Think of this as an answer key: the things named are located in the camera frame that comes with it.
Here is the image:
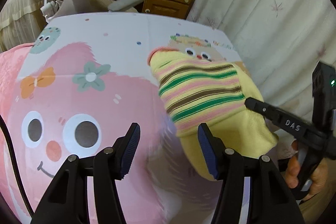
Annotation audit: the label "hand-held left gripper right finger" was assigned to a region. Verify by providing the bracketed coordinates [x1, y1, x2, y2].
[197, 123, 306, 224]

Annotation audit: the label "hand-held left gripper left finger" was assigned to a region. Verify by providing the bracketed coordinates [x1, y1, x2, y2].
[30, 122, 141, 224]

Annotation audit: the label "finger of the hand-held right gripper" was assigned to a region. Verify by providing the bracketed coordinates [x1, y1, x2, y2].
[244, 97, 313, 140]

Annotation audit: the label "yellow striped knit sweater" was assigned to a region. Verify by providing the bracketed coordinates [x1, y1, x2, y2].
[147, 47, 279, 181]

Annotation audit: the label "person's right hand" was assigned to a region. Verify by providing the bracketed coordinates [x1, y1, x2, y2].
[285, 157, 330, 201]

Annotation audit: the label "tan trousers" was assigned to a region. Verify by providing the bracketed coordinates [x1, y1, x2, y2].
[298, 174, 336, 224]

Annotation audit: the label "white leaf print curtain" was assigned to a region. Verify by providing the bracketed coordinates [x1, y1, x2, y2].
[185, 0, 336, 130]

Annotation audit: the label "cartoon printed bed sheet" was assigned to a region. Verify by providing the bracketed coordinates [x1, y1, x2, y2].
[0, 11, 263, 224]

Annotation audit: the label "pink quilted blanket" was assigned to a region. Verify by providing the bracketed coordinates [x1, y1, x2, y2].
[0, 43, 34, 214]

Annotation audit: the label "white fluffy seat cushion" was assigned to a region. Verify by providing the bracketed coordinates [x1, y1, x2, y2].
[84, 0, 139, 14]

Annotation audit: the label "cream lace furniture cover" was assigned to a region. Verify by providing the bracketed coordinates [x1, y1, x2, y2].
[0, 0, 49, 52]

